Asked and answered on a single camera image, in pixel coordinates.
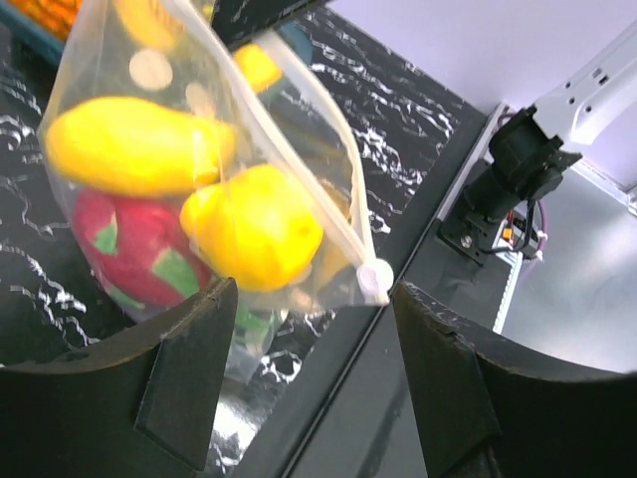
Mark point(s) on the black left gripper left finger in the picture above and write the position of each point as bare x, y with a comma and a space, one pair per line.
138, 404

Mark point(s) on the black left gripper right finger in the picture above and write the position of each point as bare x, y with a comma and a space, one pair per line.
486, 406

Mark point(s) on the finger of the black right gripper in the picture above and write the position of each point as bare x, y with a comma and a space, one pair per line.
238, 21

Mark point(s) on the clear polka-dot zip bag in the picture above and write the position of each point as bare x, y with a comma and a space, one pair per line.
166, 53

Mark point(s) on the red toy pepper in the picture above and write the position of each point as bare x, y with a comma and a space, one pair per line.
137, 249

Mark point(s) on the yellow toy mango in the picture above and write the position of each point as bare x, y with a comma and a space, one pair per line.
135, 147

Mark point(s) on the yellow toy lemon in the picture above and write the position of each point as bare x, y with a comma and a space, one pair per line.
257, 227

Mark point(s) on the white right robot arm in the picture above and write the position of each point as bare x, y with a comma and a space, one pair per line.
536, 34

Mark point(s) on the teal transparent plastic tray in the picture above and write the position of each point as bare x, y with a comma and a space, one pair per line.
43, 43

